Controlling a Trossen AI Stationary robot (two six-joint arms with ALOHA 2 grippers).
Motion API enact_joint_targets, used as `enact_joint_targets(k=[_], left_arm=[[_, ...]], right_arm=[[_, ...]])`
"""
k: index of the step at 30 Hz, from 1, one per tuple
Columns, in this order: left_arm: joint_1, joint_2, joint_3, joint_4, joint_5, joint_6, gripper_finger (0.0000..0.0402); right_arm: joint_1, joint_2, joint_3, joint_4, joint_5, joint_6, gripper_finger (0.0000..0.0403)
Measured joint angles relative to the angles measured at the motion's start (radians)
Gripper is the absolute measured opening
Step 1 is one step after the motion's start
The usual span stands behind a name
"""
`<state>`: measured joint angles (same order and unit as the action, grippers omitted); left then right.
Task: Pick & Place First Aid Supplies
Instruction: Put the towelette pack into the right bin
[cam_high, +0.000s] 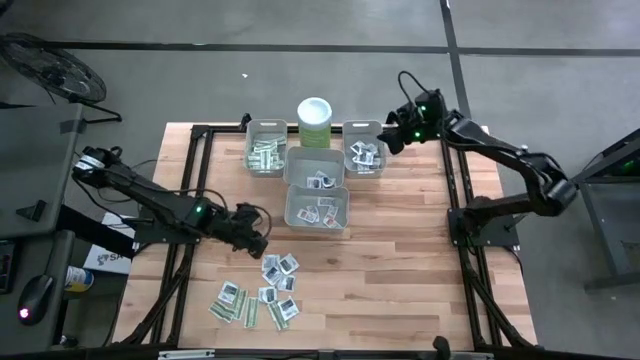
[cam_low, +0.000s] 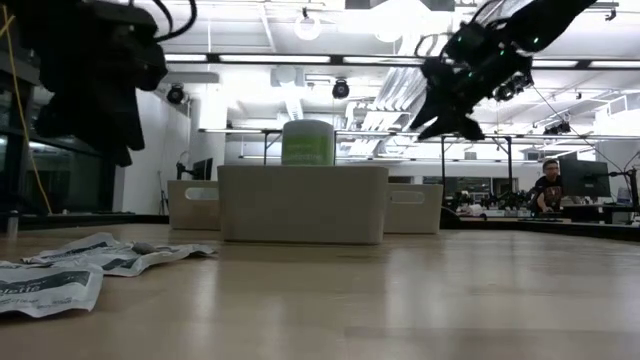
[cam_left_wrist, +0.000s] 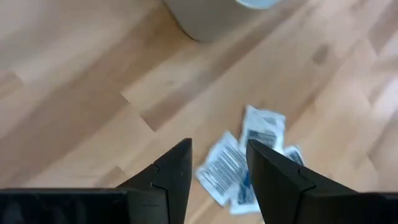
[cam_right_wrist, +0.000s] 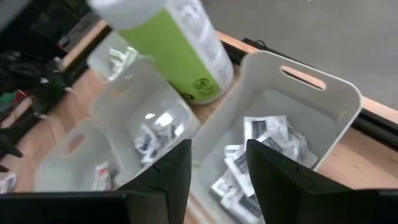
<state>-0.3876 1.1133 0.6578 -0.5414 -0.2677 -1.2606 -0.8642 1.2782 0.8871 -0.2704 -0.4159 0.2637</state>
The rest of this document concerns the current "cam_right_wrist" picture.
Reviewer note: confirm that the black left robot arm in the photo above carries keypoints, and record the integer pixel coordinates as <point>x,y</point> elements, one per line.
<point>18,71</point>

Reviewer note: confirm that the green wipes canister white lid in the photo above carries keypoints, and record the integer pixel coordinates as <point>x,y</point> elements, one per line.
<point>174,53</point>

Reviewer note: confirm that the wide grey plastic bin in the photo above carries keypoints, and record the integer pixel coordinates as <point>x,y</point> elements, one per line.
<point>140,99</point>
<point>68,168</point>

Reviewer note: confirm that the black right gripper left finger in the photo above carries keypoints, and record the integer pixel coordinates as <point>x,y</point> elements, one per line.
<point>168,186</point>

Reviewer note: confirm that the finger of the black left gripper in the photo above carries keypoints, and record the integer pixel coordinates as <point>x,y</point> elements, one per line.
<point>9,146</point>
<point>3,168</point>

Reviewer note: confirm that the small red and white packet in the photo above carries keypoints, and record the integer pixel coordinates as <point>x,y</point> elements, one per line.
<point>102,177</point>

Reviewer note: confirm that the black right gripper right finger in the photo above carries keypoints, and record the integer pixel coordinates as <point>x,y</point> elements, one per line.
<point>273,186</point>

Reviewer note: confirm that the grey plastic bin with slots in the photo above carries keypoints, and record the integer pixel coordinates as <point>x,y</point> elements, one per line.
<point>99,62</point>
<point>326,102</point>

